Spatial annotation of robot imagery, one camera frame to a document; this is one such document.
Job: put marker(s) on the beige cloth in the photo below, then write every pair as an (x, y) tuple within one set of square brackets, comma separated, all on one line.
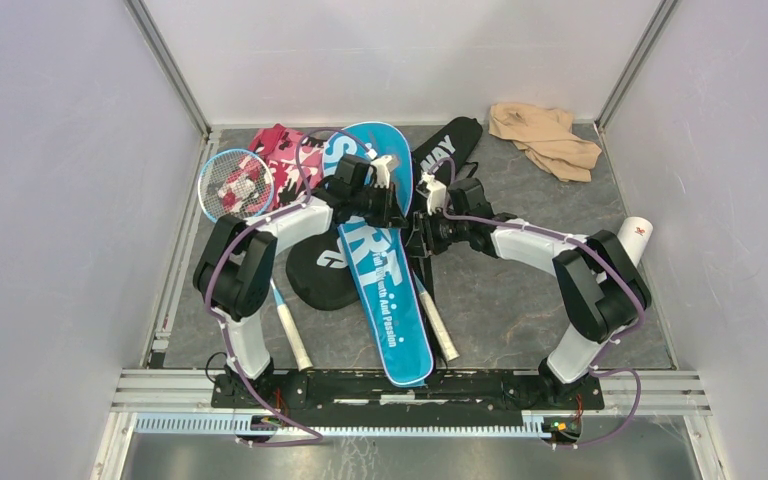
[(545, 136)]

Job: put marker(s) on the blue frame badminton racket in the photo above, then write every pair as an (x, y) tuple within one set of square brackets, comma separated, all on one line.
[(234, 271)]

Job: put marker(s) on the white shuttlecock tube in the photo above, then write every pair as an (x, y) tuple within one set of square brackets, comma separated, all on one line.
[(634, 235)]

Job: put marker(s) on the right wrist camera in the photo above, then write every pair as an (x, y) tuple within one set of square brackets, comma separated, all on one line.
[(434, 192)]

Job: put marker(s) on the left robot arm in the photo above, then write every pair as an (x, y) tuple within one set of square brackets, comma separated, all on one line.
[(328, 205)]

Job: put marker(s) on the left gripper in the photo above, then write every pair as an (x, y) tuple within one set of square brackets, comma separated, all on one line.
[(392, 215)]

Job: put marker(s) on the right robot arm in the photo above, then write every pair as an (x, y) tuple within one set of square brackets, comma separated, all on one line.
[(602, 289)]

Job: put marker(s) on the black Crossway racket cover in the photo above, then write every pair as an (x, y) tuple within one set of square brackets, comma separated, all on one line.
[(316, 268)]

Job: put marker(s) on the pink camouflage cloth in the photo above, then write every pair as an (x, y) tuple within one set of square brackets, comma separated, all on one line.
[(278, 159)]

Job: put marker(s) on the blue Sport racket cover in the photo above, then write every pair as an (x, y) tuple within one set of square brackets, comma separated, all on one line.
[(378, 261)]

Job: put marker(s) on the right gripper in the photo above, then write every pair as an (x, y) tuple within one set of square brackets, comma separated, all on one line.
[(422, 242)]

